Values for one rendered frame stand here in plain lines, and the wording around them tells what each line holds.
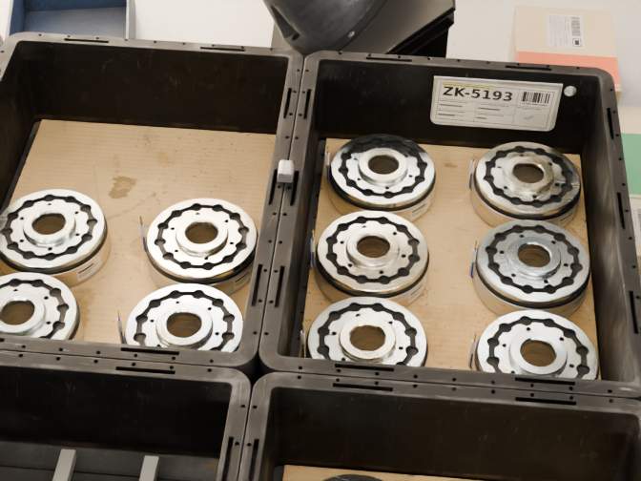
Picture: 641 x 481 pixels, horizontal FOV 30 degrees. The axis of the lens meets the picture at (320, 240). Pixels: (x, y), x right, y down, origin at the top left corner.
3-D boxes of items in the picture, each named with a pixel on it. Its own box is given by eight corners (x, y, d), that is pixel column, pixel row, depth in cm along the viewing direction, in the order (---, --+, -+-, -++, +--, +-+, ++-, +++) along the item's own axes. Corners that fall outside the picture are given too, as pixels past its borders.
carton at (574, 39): (507, 52, 156) (515, 4, 150) (601, 58, 155) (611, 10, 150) (509, 133, 145) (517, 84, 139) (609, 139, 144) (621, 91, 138)
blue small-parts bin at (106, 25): (23, 12, 161) (14, -32, 156) (135, 7, 162) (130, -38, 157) (11, 108, 147) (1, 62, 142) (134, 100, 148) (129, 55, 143)
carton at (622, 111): (579, 142, 143) (588, 104, 139) (630, 145, 143) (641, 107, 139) (596, 292, 127) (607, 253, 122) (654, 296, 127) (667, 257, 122)
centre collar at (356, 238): (345, 230, 110) (345, 225, 110) (399, 231, 110) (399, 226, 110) (345, 269, 107) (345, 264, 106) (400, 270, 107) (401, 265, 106)
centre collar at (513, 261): (503, 240, 110) (504, 235, 109) (556, 240, 110) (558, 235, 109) (508, 279, 106) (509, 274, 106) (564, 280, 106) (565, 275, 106)
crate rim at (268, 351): (306, 68, 120) (306, 49, 118) (608, 87, 118) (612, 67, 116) (256, 387, 92) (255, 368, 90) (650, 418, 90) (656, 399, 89)
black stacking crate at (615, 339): (307, 141, 127) (307, 54, 118) (589, 160, 125) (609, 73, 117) (261, 456, 99) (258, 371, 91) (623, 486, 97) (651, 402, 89)
